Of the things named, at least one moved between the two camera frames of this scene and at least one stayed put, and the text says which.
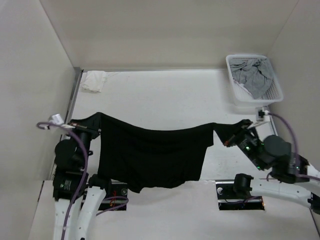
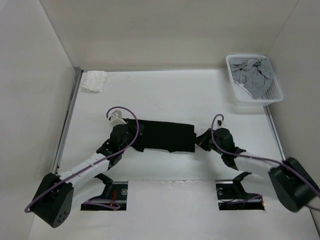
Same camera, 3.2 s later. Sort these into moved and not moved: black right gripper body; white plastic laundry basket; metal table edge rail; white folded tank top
Moved: black right gripper body
Not moved: white plastic laundry basket; white folded tank top; metal table edge rail
